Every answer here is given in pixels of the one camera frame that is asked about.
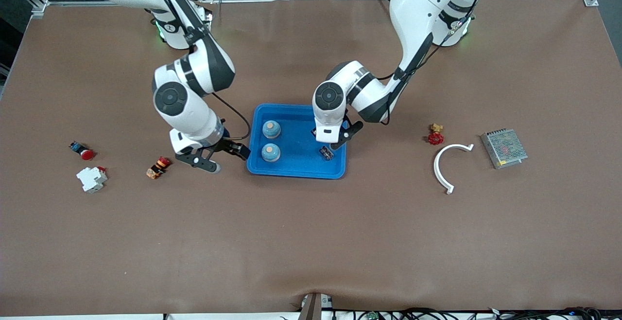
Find blue plastic tray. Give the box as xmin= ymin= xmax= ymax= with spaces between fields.
xmin=246 ymin=104 xmax=347 ymax=180

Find orange black push button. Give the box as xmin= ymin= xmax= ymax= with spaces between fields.
xmin=146 ymin=156 xmax=172 ymax=180

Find white circuit breaker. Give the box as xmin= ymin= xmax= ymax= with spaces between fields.
xmin=76 ymin=166 xmax=108 ymax=194

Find red emergency stop button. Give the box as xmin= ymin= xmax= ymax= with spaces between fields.
xmin=69 ymin=141 xmax=95 ymax=161

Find metal mesh power supply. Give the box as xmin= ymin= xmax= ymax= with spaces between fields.
xmin=481 ymin=128 xmax=528 ymax=170

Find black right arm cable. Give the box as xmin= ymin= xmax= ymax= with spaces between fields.
xmin=144 ymin=0 xmax=252 ymax=142

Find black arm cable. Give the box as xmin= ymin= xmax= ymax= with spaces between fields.
xmin=144 ymin=0 xmax=252 ymax=142
xmin=377 ymin=0 xmax=482 ymax=127

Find white curved plastic bracket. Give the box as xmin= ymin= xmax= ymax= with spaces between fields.
xmin=433 ymin=143 xmax=474 ymax=195

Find aluminium table edge rail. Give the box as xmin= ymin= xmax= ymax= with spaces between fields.
xmin=46 ymin=0 xmax=586 ymax=5

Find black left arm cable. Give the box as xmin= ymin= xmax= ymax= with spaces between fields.
xmin=377 ymin=0 xmax=482 ymax=127

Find brown camera stand bracket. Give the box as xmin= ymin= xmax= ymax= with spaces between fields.
xmin=297 ymin=293 xmax=335 ymax=320

